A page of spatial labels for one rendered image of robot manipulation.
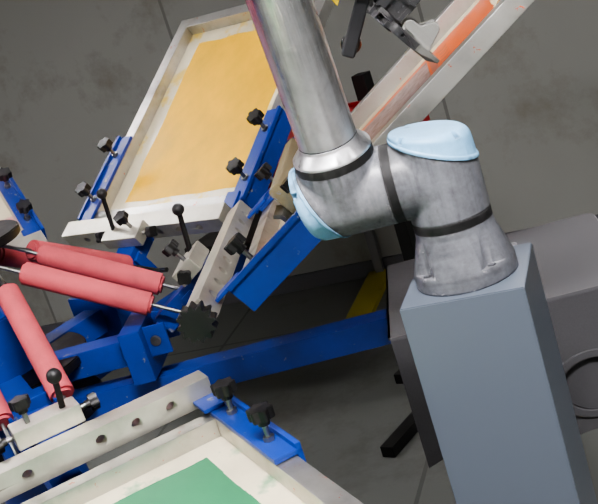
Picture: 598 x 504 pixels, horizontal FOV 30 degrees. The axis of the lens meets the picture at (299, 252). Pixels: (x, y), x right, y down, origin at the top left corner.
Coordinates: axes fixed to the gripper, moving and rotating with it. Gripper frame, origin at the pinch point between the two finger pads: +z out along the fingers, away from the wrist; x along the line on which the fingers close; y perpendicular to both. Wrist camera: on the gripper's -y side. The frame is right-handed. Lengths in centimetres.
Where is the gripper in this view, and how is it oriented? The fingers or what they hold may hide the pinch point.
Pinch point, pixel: (430, 60)
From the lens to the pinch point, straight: 195.5
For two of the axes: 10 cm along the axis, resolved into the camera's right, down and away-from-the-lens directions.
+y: 6.6, -7.0, -2.8
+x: 0.6, -3.1, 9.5
